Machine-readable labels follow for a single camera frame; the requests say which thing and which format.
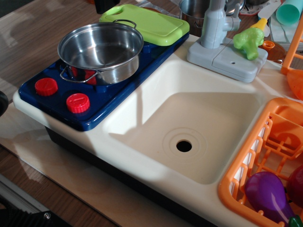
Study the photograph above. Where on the small stainless steel pan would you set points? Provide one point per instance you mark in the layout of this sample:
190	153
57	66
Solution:
103	53

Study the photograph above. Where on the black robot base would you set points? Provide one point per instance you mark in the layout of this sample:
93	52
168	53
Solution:
10	216

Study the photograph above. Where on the cream toy sink unit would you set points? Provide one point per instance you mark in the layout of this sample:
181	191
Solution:
175	136

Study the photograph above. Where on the red stove knob right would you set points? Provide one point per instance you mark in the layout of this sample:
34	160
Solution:
78	103

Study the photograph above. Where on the red stove knob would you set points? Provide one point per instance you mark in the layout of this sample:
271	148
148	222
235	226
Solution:
46	87
78	103

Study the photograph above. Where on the blue toy stove top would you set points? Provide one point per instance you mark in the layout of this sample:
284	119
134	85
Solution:
103	99

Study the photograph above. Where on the red stove knob left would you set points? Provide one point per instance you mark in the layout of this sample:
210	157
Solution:
46	87

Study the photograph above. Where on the green plastic cutting board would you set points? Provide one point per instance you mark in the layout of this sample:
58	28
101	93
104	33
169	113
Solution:
156	28

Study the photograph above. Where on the grey toy faucet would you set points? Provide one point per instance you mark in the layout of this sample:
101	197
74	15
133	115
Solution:
214	51

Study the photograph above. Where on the steel pot in background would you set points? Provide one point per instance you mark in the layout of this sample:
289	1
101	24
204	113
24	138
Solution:
193	11

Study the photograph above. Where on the green toy broccoli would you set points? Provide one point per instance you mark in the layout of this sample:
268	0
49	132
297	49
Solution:
249	40

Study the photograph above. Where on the orange plastic dish rack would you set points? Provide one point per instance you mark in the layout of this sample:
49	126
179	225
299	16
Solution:
275	144

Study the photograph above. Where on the purple toy eggplant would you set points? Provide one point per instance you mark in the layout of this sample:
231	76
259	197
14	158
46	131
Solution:
265	192

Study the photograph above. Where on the orange pot lid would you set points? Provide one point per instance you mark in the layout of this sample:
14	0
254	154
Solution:
275	52

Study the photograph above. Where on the yellow toy corn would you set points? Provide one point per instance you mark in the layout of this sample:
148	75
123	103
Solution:
261	24

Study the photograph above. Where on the red toy vegetable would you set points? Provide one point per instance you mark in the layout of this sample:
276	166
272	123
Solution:
294	186

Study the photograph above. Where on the teal plastic cup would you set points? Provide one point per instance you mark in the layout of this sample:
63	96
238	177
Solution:
289	12

